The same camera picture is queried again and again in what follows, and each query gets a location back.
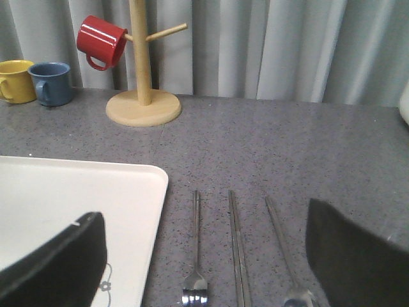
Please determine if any silver metal fork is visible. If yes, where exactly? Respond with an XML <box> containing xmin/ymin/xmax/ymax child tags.
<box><xmin>181</xmin><ymin>190</ymin><xmax>208</xmax><ymax>306</ymax></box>

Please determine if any blue enamel mug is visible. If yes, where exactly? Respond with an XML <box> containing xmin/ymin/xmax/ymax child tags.
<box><xmin>27</xmin><ymin>62</ymin><xmax>73</xmax><ymax>107</ymax></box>

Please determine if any silver metal chopstick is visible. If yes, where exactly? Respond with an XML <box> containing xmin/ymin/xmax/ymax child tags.
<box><xmin>228</xmin><ymin>190</ymin><xmax>246</xmax><ymax>307</ymax></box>
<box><xmin>238</xmin><ymin>232</ymin><xmax>252</xmax><ymax>307</ymax></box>

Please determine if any cream rabbit print tray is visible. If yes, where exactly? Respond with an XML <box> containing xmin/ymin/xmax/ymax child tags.
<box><xmin>1</xmin><ymin>156</ymin><xmax>169</xmax><ymax>306</ymax></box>

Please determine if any red enamel mug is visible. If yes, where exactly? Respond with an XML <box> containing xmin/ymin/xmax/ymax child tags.
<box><xmin>77</xmin><ymin>15</ymin><xmax>128</xmax><ymax>71</ymax></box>

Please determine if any yellow enamel mug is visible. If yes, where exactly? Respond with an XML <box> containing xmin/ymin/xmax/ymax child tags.
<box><xmin>1</xmin><ymin>59</ymin><xmax>36</xmax><ymax>104</ymax></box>

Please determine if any wooden mug tree stand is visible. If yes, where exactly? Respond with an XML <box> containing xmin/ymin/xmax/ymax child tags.
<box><xmin>105</xmin><ymin>1</ymin><xmax>187</xmax><ymax>127</ymax></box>

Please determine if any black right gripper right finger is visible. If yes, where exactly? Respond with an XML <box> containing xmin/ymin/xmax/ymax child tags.
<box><xmin>305</xmin><ymin>198</ymin><xmax>408</xmax><ymax>306</ymax></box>

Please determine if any white object at right edge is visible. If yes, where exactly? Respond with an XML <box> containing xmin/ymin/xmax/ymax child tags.
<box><xmin>399</xmin><ymin>84</ymin><xmax>409</xmax><ymax>125</ymax></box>

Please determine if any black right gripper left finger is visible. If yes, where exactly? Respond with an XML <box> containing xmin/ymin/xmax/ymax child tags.
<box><xmin>1</xmin><ymin>212</ymin><xmax>107</xmax><ymax>306</ymax></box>

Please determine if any silver metal spoon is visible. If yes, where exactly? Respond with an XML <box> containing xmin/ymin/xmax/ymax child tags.
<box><xmin>265</xmin><ymin>196</ymin><xmax>320</xmax><ymax>307</ymax></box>

